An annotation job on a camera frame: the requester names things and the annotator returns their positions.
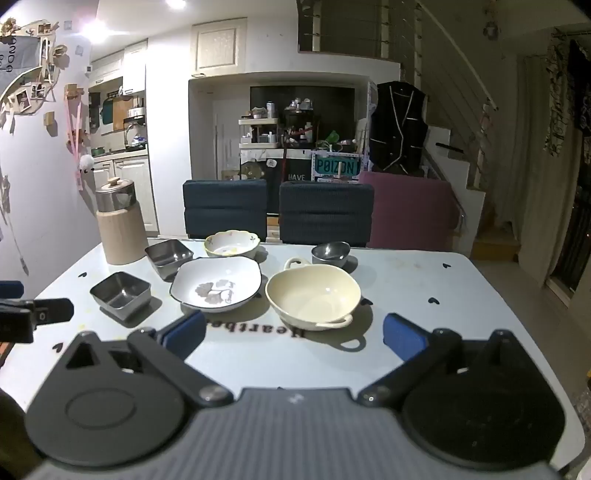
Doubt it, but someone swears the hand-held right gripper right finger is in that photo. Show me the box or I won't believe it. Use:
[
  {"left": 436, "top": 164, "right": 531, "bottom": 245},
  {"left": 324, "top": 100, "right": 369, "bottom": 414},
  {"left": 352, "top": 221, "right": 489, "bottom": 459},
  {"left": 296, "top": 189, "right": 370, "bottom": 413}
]
[{"left": 358, "top": 313, "right": 552, "bottom": 409}]

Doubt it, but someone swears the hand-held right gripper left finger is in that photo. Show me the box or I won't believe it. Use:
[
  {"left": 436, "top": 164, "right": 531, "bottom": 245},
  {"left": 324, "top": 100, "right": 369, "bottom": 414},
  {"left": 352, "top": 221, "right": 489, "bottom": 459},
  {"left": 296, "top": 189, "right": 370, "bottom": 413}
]
[{"left": 44, "top": 309, "right": 234, "bottom": 409}]

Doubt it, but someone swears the white plate with leaf print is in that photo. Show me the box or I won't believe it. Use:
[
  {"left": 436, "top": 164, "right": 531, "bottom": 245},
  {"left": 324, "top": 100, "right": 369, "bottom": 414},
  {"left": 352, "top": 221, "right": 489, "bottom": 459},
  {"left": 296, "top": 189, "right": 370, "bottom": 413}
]
[{"left": 169, "top": 256, "right": 263, "bottom": 311}]

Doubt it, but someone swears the rectangular stainless steel container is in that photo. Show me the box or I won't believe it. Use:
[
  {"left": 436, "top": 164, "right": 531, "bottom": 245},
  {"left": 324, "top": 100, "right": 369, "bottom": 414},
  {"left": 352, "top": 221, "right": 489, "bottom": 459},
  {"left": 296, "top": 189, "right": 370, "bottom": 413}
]
[
  {"left": 89, "top": 271, "right": 153, "bottom": 321},
  {"left": 144, "top": 239, "right": 195, "bottom": 281}
]

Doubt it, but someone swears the cream bowl with loop handles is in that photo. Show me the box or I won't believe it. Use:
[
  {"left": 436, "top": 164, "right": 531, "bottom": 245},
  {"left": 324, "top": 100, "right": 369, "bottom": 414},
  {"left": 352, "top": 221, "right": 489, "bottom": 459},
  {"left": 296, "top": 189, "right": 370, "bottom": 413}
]
[{"left": 265, "top": 257, "right": 362, "bottom": 332}]

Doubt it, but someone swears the small floral scalloped bowl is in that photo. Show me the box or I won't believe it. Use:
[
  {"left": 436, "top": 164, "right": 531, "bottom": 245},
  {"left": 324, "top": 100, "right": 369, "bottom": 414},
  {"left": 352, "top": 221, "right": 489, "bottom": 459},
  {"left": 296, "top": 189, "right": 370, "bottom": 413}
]
[{"left": 204, "top": 230, "right": 260, "bottom": 258}]

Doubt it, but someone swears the wooden canister with steel lid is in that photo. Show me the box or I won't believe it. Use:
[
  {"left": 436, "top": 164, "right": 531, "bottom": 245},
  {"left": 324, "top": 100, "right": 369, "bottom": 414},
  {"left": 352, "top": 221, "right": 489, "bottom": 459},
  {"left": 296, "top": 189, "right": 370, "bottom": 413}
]
[{"left": 95, "top": 176, "right": 149, "bottom": 266}]

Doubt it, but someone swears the small round steel bowl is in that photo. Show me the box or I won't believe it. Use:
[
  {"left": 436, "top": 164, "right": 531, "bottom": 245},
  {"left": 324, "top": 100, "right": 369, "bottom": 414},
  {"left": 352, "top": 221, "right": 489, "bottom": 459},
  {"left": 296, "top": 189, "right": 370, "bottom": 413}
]
[{"left": 311, "top": 241, "right": 352, "bottom": 268}]

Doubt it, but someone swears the dark blue padded chair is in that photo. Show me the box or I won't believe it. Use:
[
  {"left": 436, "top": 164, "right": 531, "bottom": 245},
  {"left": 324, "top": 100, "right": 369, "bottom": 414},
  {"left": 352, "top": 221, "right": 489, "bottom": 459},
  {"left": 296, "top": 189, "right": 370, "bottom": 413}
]
[
  {"left": 182, "top": 179, "right": 269, "bottom": 241},
  {"left": 279, "top": 181, "right": 375, "bottom": 245}
]

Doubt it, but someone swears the teal licence plate sign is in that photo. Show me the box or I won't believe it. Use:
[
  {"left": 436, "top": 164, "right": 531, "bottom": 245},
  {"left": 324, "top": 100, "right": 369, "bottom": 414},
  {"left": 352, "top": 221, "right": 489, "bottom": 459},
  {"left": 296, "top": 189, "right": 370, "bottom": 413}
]
[{"left": 311, "top": 152, "right": 361, "bottom": 182}]

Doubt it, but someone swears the black lettered signboard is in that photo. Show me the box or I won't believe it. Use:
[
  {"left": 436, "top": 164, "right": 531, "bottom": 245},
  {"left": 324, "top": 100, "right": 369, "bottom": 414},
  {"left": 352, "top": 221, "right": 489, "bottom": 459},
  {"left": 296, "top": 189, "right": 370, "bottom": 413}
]
[{"left": 281, "top": 157, "right": 315, "bottom": 184}]

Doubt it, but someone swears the beige curtain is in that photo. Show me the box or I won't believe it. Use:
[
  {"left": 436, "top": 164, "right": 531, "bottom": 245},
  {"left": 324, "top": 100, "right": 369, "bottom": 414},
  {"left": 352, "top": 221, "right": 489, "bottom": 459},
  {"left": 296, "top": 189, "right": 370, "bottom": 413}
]
[{"left": 517, "top": 55, "right": 583, "bottom": 289}]

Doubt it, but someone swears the black vest with white trim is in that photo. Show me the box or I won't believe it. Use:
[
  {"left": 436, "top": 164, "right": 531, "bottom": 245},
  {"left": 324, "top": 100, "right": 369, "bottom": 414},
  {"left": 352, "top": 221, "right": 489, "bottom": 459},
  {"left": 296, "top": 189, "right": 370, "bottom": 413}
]
[{"left": 369, "top": 80, "right": 428, "bottom": 174}]

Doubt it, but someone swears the white storage rack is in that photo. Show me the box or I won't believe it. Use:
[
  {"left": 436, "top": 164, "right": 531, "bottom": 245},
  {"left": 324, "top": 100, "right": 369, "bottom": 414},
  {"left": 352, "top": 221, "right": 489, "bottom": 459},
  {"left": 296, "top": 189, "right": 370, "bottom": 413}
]
[{"left": 238, "top": 117, "right": 283, "bottom": 149}]

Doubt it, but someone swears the pink wall ribbon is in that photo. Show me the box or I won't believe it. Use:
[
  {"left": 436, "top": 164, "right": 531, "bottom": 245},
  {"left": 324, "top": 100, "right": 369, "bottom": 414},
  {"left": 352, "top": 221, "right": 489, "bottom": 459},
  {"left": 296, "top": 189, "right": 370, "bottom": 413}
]
[{"left": 65, "top": 99, "right": 87, "bottom": 154}]

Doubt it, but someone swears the wooden leaf-shaped wall shelf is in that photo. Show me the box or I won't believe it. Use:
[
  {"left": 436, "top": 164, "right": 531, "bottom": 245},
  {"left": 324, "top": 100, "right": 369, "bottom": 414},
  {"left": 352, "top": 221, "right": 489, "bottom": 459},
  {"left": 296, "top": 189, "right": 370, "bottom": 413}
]
[{"left": 0, "top": 18, "right": 70, "bottom": 127}]

